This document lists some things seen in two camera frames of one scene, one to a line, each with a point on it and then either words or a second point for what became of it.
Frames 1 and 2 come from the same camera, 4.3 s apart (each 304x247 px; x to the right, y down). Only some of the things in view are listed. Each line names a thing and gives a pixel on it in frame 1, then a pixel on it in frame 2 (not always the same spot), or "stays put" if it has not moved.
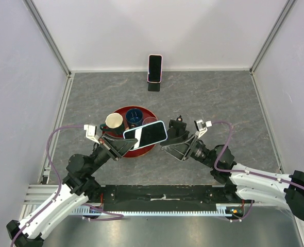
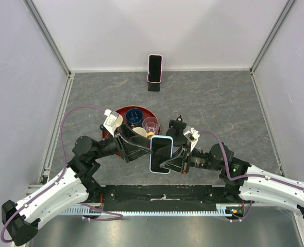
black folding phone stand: [153, 87] stays put
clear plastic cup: [148, 120] stays put
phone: [155, 68] stays put
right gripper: [181, 149] to [176, 164]
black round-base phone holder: [176, 129] stays put
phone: [147, 135] to [162, 147]
